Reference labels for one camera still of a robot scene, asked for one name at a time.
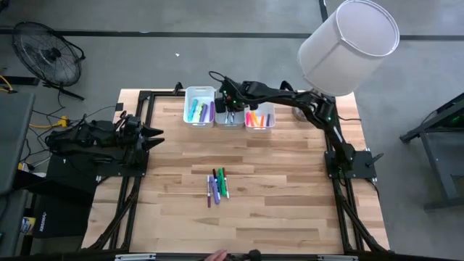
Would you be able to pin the table lamp white shade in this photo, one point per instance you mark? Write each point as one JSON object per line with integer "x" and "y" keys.
{"x": 348, "y": 47}

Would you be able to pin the lavender Sharpie highlighter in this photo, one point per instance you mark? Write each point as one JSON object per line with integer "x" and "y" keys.
{"x": 203, "y": 114}
{"x": 215, "y": 195}

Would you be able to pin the person's hand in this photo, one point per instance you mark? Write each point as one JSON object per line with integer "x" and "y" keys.
{"x": 217, "y": 256}

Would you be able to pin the grey desk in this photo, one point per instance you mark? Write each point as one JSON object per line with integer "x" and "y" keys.
{"x": 14, "y": 145}

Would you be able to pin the orange highlighter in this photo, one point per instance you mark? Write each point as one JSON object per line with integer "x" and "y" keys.
{"x": 262, "y": 121}

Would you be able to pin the yellow highlighter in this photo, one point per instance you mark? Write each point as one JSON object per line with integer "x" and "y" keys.
{"x": 254, "y": 117}

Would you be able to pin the black Husky tool bag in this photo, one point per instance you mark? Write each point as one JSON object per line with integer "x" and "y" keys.
{"x": 61, "y": 217}

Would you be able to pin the black floor fan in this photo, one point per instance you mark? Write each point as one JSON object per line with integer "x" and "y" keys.
{"x": 47, "y": 54}

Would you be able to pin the violet highlighter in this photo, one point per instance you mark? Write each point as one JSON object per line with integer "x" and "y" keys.
{"x": 211, "y": 112}

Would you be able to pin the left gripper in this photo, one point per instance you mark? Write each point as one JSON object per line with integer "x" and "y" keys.
{"x": 132, "y": 141}

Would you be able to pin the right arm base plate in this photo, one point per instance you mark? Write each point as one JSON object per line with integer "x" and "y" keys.
{"x": 362, "y": 163}

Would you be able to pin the black tape patch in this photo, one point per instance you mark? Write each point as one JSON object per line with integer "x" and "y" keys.
{"x": 119, "y": 107}

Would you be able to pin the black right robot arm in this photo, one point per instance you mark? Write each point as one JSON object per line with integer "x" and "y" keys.
{"x": 319, "y": 108}

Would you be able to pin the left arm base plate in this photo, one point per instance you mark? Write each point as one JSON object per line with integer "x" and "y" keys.
{"x": 108, "y": 168}

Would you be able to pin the black metal cart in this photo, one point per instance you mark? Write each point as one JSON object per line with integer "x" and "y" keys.
{"x": 440, "y": 170}

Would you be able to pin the teal highlighter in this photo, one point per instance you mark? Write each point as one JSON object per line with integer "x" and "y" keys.
{"x": 193, "y": 110}

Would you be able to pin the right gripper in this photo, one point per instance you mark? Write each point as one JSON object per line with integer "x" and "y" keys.
{"x": 232, "y": 94}

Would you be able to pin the black frame clamp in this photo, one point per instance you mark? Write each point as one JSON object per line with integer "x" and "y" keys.
{"x": 177, "y": 88}
{"x": 286, "y": 86}

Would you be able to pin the white plastic bin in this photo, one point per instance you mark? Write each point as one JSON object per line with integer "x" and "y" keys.
{"x": 221, "y": 121}
{"x": 268, "y": 105}
{"x": 203, "y": 93}

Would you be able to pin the green highlighter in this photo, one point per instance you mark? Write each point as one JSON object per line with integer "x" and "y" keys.
{"x": 222, "y": 181}

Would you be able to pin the black equipment case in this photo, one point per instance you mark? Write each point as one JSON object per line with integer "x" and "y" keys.
{"x": 72, "y": 177}

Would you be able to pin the silver aluminium rail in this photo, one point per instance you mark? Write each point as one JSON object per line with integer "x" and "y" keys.
{"x": 337, "y": 258}
{"x": 134, "y": 257}

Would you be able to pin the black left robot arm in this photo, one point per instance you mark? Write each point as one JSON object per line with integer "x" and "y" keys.
{"x": 83, "y": 137}

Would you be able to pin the black aluminium table frame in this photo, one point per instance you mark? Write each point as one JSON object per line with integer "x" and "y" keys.
{"x": 166, "y": 95}

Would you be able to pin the small blue-violet marker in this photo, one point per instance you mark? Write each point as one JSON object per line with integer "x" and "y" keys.
{"x": 268, "y": 120}

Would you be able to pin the black-capped thin marker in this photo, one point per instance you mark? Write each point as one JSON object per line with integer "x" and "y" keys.
{"x": 214, "y": 172}

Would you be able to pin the yellow and blue box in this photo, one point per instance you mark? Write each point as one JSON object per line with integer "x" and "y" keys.
{"x": 28, "y": 224}

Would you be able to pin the pink highlighter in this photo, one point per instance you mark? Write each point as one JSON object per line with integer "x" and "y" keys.
{"x": 248, "y": 119}

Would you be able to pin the yellow-green Sharpie highlighter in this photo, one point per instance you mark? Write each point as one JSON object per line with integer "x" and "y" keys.
{"x": 198, "y": 115}

